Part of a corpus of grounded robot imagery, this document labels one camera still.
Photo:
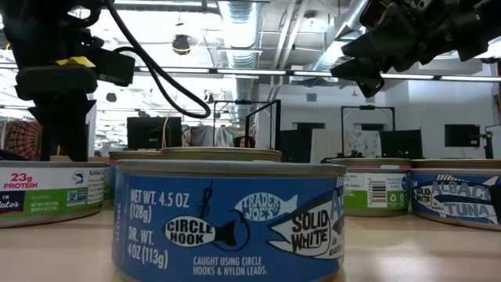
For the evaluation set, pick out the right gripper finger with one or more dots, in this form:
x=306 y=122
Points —
x=364 y=74
x=379 y=41

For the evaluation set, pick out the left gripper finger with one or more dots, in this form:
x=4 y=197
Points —
x=64 y=133

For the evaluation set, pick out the green white light tuna can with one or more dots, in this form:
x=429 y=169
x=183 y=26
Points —
x=47 y=196
x=375 y=196

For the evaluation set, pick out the blue albacore tuna can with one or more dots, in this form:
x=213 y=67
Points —
x=454 y=199
x=235 y=235

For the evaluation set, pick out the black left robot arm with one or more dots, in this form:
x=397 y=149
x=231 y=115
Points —
x=39 y=15

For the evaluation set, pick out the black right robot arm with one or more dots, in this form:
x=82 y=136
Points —
x=491 y=23

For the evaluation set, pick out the black background robot arm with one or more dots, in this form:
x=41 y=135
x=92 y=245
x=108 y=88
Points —
x=336 y=157

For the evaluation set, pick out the light wooden shelf board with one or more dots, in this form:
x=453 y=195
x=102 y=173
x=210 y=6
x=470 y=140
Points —
x=98 y=158

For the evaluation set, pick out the small hanging pendant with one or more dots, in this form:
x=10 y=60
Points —
x=354 y=93

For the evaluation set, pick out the yellow tape tag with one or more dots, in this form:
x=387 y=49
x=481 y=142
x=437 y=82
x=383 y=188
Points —
x=76 y=61

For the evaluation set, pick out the black partition panel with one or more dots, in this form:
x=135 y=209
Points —
x=295 y=147
x=401 y=143

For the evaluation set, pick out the black tripod stand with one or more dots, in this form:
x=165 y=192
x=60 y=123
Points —
x=488 y=147

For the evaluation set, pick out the black ceiling dome device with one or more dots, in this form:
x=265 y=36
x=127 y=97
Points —
x=181 y=45

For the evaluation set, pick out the person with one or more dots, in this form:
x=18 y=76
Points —
x=244 y=142

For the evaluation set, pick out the hanging clothes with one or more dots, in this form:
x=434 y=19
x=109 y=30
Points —
x=203 y=136

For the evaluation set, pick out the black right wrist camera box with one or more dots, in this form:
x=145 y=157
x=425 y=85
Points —
x=375 y=11

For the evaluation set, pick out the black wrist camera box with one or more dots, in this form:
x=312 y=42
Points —
x=115 y=66
x=375 y=11

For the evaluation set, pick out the black frame rig with camera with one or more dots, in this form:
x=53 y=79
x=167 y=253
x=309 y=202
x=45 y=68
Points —
x=368 y=107

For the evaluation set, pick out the slanted silver duct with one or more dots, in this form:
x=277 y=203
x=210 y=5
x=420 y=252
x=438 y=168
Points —
x=340 y=27

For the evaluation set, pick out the grey wall vent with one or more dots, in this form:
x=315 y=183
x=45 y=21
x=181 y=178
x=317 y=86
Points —
x=311 y=97

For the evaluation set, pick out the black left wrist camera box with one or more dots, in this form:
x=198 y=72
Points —
x=115 y=66

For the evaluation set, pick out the black wall monitor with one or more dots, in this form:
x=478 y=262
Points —
x=462 y=135

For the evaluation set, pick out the large silver spiral duct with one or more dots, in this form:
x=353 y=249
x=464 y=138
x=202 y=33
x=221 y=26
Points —
x=242 y=39

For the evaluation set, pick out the thin black frame rig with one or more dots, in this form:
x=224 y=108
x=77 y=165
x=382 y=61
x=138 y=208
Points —
x=235 y=102

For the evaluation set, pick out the small black ceiling camera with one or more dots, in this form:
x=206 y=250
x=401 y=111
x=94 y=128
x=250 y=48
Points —
x=208 y=97

